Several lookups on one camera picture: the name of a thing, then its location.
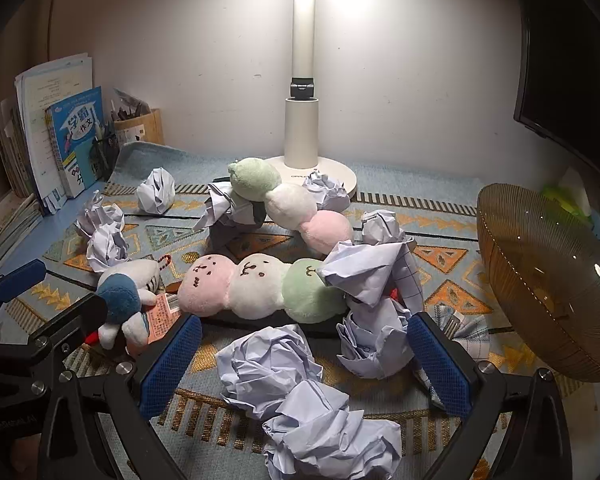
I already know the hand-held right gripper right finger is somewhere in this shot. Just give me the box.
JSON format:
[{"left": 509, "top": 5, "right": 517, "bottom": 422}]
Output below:
[{"left": 407, "top": 311, "right": 574, "bottom": 480}]

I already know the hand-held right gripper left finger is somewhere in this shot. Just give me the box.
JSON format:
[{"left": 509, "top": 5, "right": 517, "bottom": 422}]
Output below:
[{"left": 35, "top": 315, "right": 203, "bottom": 480}]

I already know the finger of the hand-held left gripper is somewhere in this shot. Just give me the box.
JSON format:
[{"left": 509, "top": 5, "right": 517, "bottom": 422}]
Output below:
[
  {"left": 0, "top": 259, "right": 48, "bottom": 311},
  {"left": 0, "top": 292, "right": 110, "bottom": 396}
]

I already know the blue plaid bow hair clip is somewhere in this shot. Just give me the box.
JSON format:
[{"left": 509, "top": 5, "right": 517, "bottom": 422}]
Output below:
[{"left": 437, "top": 305, "right": 491, "bottom": 361}]

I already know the white blue plush keychain toy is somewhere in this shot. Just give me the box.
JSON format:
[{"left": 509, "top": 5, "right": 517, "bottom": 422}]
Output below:
[{"left": 95, "top": 255, "right": 183, "bottom": 353}]

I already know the group of paper balls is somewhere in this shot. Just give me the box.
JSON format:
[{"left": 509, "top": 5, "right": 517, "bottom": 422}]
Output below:
[{"left": 75, "top": 167, "right": 423, "bottom": 480}]

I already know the three-ball dango plush toy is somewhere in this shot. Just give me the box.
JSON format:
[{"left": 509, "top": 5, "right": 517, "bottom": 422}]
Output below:
[
  {"left": 176, "top": 252, "right": 348, "bottom": 323},
  {"left": 227, "top": 156, "right": 355, "bottom": 253}
]

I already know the brown woven basket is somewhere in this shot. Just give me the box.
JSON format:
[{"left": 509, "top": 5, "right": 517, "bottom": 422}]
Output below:
[{"left": 476, "top": 182, "right": 600, "bottom": 383}]

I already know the person's left hand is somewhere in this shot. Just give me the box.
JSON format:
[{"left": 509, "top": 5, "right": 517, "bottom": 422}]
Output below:
[{"left": 7, "top": 435, "right": 46, "bottom": 480}]

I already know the flat stack of books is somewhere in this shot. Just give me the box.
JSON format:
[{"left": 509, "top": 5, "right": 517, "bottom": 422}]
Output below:
[{"left": 0, "top": 192, "right": 48, "bottom": 281}]

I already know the blue patterned woven mat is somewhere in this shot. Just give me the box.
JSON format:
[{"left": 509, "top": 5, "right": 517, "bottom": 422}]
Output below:
[{"left": 0, "top": 141, "right": 600, "bottom": 480}]

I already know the black mesh pen holder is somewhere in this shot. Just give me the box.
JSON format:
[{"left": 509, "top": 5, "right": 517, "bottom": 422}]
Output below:
[{"left": 90, "top": 110, "right": 121, "bottom": 183}]

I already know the blue cover workbook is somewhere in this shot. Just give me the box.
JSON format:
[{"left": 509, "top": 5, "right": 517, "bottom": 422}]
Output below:
[{"left": 45, "top": 86, "right": 105, "bottom": 200}]

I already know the row of standing books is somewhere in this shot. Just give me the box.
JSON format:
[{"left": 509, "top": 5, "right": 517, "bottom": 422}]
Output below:
[{"left": 0, "top": 51, "right": 96, "bottom": 211}]

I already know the wooden desk organizer box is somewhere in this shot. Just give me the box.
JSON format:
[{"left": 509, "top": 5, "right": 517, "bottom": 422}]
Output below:
[{"left": 112, "top": 87, "right": 165, "bottom": 147}]

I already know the green white tissue pack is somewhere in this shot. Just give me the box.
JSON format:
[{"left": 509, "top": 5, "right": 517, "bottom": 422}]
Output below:
[{"left": 540, "top": 165, "right": 598, "bottom": 231}]

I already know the white desk lamp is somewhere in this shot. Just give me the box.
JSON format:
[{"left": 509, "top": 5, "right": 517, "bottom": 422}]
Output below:
[{"left": 265, "top": 0, "right": 359, "bottom": 196}]

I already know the black monitor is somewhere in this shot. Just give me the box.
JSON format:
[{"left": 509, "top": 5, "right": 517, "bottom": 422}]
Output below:
[{"left": 510, "top": 0, "right": 600, "bottom": 191}]

